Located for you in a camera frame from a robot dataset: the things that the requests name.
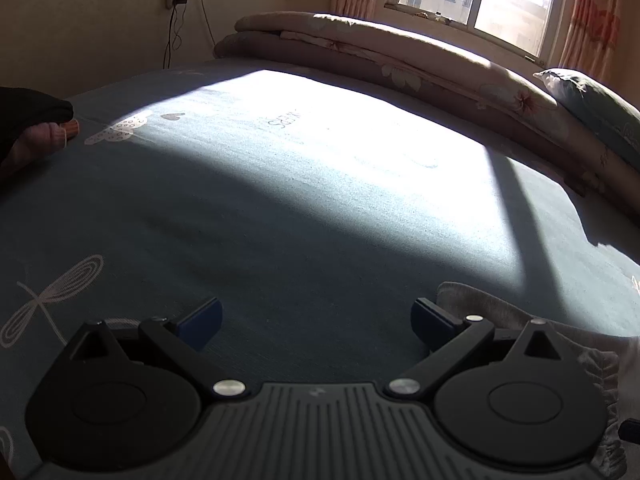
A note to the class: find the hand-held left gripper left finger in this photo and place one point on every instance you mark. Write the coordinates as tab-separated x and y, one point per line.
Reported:
202	322

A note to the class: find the pink floral folded quilt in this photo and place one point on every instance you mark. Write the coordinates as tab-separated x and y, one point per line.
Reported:
400	55

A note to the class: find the another person's forearm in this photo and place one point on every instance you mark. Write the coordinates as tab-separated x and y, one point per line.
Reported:
30	105

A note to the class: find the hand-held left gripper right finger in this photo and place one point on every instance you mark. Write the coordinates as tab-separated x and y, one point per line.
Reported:
431	326

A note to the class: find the window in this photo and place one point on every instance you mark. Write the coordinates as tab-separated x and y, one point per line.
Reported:
510	0

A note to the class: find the blue floral pillow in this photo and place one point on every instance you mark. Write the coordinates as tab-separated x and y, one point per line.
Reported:
600	110

